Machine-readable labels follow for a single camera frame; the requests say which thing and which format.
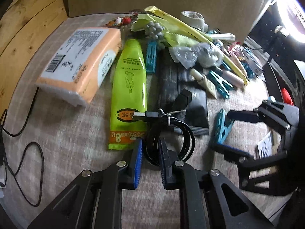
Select white leaflet card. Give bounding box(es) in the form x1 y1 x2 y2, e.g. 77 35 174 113
257 131 273 159

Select pink cosmetic tube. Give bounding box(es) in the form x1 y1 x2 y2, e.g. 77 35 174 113
221 70 244 88

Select red pouch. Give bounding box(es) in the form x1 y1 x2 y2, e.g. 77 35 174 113
281 88 294 106

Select black storage tray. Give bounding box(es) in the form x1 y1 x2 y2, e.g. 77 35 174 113
263 58 300 106

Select clear plastic lidded box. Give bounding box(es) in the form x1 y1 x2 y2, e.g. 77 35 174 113
241 48 264 76

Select small white cream tube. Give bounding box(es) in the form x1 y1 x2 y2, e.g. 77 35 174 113
190 68 217 99

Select long yellow wrapped tube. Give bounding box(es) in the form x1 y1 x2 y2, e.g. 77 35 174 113
144 6 248 85

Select coffee mate sachet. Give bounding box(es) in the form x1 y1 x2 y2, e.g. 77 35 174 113
227 41 243 58

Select crumpled clear plastic bag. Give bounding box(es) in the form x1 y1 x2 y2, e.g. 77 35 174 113
169 43 223 69

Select black wallet pouch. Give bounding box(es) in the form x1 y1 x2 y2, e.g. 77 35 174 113
157 49 209 136

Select green lotion tube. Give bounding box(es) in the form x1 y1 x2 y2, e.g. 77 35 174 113
108 39 147 150

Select teal clothespin by tube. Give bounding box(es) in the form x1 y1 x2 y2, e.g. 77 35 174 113
146 40 157 74

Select orange tissue pack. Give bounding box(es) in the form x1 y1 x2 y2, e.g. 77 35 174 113
36 27 121 106

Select white bead cluster toy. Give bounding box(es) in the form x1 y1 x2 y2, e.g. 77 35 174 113
144 21 165 41

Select white curved strap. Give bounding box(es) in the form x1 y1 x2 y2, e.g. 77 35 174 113
206 32 237 43

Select ring light lamp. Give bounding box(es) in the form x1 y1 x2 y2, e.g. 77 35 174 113
276 0 304 44

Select black floor cable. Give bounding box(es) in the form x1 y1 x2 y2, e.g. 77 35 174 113
0 86 46 207

